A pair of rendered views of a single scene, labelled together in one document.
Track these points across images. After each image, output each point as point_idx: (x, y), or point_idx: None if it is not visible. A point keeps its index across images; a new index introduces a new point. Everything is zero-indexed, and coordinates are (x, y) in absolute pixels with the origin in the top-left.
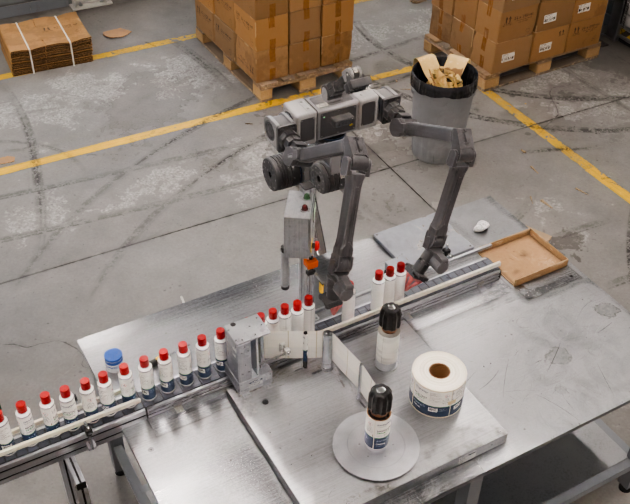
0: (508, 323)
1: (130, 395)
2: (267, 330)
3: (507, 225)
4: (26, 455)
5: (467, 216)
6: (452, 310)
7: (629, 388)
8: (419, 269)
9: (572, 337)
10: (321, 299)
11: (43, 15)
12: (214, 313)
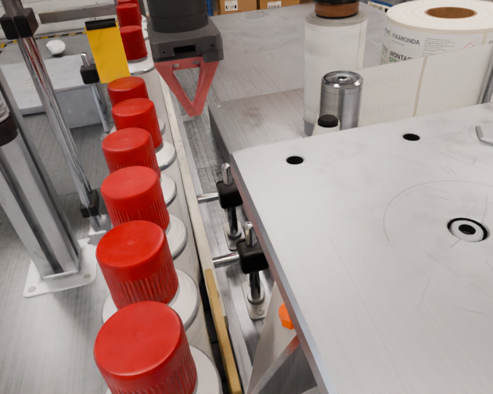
0: (249, 54)
1: None
2: None
3: (73, 40)
4: None
5: (22, 57)
6: (197, 83)
7: (379, 16)
8: (141, 12)
9: (291, 29)
10: (181, 41)
11: None
12: None
